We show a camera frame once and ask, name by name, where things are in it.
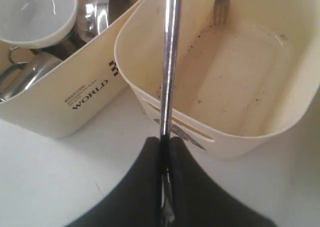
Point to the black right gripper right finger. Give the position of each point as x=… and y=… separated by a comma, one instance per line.
x=199, y=201

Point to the cream bin with triangle mark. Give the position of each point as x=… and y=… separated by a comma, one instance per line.
x=238, y=85

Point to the stainless steel cup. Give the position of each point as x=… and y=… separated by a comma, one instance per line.
x=8, y=75
x=44, y=61

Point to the stainless steel fork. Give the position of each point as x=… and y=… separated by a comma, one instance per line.
x=220, y=11

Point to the cream bin with circle mark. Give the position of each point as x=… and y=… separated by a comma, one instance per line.
x=75, y=91

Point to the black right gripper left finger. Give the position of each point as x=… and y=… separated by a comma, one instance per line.
x=135, y=200

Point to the white ceramic bowl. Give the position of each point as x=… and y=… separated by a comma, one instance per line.
x=36, y=24

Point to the stainless steel spoon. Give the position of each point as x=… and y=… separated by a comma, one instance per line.
x=171, y=40

